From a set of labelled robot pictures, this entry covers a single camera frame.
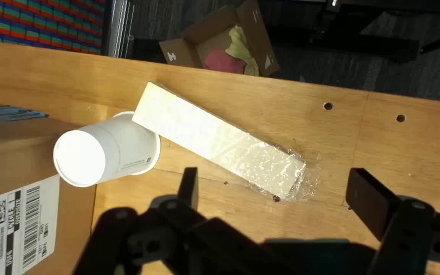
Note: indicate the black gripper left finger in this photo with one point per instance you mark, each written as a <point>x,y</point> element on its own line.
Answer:
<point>190,184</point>

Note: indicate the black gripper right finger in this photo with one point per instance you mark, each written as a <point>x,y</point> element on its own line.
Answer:
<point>367,197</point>

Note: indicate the white wooden plank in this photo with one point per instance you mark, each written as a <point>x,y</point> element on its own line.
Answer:
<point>214,138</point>

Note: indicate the white paper cup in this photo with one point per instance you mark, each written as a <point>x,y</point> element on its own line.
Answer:
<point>107,153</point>

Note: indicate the pink cloth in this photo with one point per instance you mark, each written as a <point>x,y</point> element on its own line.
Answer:
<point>222,62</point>

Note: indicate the yellow cloth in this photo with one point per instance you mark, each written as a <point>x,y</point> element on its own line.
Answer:
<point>243,48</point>

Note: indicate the open cardboard box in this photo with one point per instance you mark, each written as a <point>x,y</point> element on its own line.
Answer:
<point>214,28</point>

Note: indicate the large cardboard box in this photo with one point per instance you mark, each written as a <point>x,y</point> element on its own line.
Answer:
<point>11,158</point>

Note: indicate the colourful striped mat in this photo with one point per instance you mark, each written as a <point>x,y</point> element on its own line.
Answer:
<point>37,23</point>

